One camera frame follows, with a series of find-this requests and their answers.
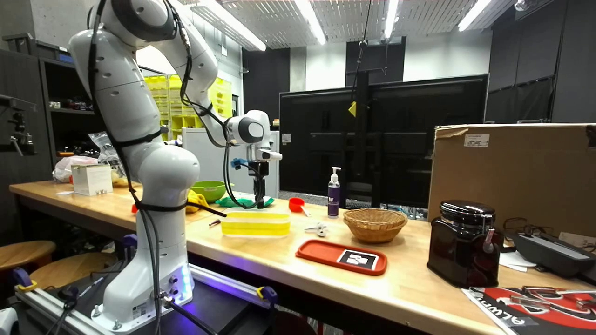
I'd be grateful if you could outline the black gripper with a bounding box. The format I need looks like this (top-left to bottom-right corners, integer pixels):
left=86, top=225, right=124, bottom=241
left=247, top=158, right=273, bottom=210

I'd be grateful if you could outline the translucent yellow plastic bowl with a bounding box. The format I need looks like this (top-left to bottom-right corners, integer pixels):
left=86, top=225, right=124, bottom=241
left=221, top=208, right=293, bottom=239

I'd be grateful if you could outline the green wipes packet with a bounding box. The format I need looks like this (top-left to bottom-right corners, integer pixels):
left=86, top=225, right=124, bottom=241
left=217, top=189, right=278, bottom=210

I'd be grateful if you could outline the green bowl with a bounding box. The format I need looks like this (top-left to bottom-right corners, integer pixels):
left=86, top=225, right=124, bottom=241
left=191, top=178, right=228, bottom=204

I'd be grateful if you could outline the red measuring cup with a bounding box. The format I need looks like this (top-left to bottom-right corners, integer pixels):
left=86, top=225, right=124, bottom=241
left=288, top=195, right=310, bottom=217

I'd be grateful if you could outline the small white crumpled object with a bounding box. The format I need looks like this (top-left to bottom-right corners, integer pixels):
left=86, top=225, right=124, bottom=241
left=304, top=223, right=330, bottom=239

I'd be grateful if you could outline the purple sanitizer pump bottle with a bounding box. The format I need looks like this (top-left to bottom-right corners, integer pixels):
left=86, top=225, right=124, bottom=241
left=327, top=163, right=345, bottom=219

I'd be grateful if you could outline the red tray black label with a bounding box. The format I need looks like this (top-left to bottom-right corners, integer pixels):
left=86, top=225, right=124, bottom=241
left=295, top=238, right=390, bottom=277

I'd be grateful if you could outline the wicker basket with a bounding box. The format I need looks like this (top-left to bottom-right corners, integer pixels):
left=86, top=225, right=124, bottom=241
left=342, top=206, right=411, bottom=245

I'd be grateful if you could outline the yellow storage bins rack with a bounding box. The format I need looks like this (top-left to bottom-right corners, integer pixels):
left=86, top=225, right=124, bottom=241
left=142, top=72, right=235, bottom=143

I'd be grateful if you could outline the white carton box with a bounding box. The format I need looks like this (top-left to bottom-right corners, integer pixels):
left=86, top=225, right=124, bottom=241
left=70, top=161, right=116, bottom=198

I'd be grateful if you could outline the white plastic bag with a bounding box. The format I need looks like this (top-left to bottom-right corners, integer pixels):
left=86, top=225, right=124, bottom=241
left=51, top=152, right=101, bottom=185

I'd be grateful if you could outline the round wooden stool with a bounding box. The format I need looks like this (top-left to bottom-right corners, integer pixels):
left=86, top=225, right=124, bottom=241
left=29, top=249, right=122, bottom=292
left=0, top=238, right=58, bottom=275

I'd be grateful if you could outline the large cardboard box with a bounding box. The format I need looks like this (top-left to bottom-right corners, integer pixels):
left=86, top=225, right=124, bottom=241
left=427, top=120, right=596, bottom=238

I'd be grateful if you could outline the flat black device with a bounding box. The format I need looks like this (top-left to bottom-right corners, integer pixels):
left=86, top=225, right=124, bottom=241
left=511, top=226, right=596, bottom=282

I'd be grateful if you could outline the red black printed poster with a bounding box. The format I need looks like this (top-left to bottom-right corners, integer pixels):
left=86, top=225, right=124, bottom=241
left=461, top=282, right=596, bottom=335

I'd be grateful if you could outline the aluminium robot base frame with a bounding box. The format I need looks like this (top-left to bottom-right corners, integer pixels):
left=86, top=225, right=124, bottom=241
left=10, top=262, right=284, bottom=335

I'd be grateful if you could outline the dark wall shelf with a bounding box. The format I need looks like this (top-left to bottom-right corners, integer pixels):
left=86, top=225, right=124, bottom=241
left=0, top=33, right=109, bottom=187

